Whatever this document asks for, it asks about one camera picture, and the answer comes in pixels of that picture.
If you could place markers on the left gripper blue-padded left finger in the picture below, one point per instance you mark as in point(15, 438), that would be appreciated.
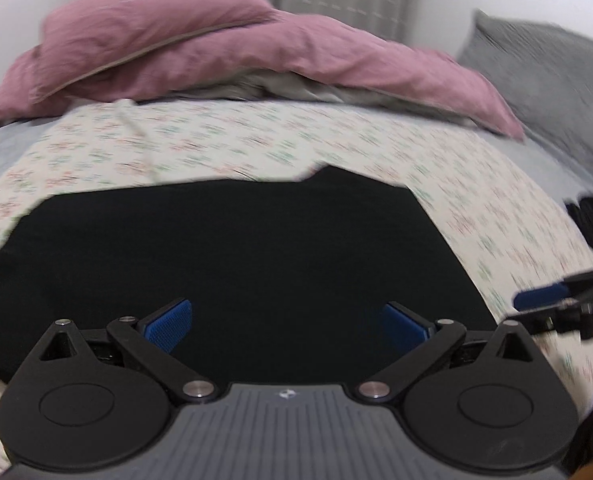
point(88, 399)

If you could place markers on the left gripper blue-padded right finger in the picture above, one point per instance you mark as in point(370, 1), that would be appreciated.
point(478, 401)

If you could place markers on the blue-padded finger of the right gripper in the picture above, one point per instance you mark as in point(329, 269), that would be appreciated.
point(559, 319)
point(569, 287)

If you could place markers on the black pants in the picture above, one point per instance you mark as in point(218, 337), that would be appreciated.
point(286, 280)

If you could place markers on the floral bed sheet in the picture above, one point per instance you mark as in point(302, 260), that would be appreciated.
point(497, 202)

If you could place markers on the grey pillow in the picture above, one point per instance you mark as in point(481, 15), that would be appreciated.
point(545, 74)

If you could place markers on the pink duvet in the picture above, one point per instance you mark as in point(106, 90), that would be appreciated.
point(142, 50)

